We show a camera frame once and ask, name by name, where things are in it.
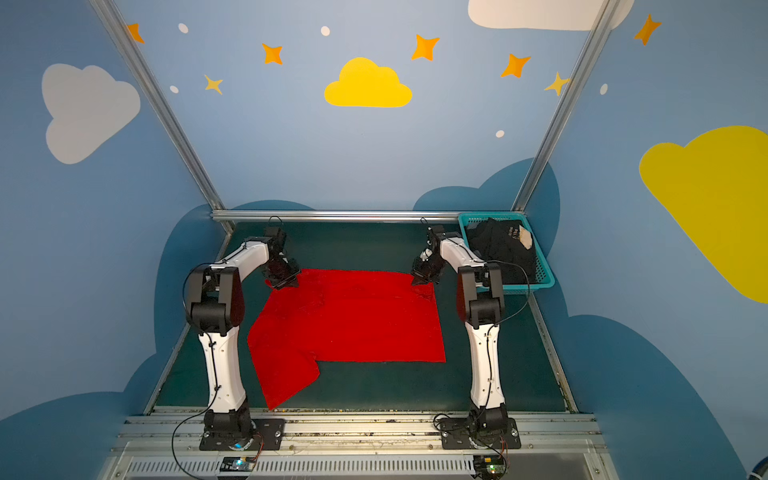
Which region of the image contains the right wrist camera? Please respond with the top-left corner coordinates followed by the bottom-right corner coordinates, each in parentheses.
top-left (419, 225), bottom-right (445, 261)

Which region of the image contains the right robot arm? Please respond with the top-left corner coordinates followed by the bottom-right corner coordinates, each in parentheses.
top-left (411, 227), bottom-right (509, 439)

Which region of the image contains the back aluminium frame bar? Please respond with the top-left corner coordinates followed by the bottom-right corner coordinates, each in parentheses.
top-left (211, 209), bottom-right (461, 223)

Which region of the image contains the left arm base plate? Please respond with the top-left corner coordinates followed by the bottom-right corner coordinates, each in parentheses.
top-left (199, 418), bottom-right (286, 452)

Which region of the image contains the green circuit board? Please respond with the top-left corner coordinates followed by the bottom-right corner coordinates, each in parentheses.
top-left (472, 455), bottom-right (508, 480)
top-left (219, 456), bottom-right (257, 474)

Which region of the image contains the aluminium rail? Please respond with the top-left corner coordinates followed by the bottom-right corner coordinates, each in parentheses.
top-left (528, 295), bottom-right (579, 413)
top-left (142, 221), bottom-right (231, 415)

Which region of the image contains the black t-shirt in basket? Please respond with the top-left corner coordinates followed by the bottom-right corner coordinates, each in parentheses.
top-left (466, 218), bottom-right (537, 285)

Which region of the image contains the right green circuit board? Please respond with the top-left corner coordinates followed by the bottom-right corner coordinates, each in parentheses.
top-left (472, 455), bottom-right (508, 480)

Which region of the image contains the front aluminium rail frame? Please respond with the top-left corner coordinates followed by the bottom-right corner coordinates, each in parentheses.
top-left (99, 407), bottom-right (618, 479)

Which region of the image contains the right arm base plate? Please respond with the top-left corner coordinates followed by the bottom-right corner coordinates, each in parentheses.
top-left (433, 417), bottom-right (522, 451)

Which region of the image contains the left green circuit board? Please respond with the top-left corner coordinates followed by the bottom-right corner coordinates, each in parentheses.
top-left (219, 456), bottom-right (257, 474)

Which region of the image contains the teal plastic basket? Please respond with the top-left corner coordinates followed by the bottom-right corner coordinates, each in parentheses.
top-left (458, 212), bottom-right (555, 295)

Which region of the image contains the right side aluminium rail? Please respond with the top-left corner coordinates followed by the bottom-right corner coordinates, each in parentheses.
top-left (528, 295), bottom-right (579, 413)

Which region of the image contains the left side aluminium rail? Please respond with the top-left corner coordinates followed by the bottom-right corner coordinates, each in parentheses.
top-left (142, 221), bottom-right (231, 415)

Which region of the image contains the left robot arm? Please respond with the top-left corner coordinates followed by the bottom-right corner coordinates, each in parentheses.
top-left (182, 227), bottom-right (300, 450)

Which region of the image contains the aluminium corner post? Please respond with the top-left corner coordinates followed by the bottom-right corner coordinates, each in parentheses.
top-left (90, 0), bottom-right (225, 210)
top-left (511, 0), bottom-right (621, 213)

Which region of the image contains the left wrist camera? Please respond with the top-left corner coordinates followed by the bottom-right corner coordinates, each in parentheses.
top-left (263, 226), bottom-right (287, 257)

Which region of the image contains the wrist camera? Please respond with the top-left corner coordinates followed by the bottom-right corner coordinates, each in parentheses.
top-left (419, 225), bottom-right (445, 261)
top-left (263, 226), bottom-right (287, 257)

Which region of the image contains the red t-shirt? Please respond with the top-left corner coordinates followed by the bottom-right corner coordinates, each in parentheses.
top-left (247, 269), bottom-right (446, 410)

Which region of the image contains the left aluminium corner post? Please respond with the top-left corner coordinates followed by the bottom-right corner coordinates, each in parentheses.
top-left (90, 0), bottom-right (225, 210)

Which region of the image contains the right aluminium corner post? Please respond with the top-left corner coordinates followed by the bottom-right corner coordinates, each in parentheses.
top-left (511, 0), bottom-right (621, 213)

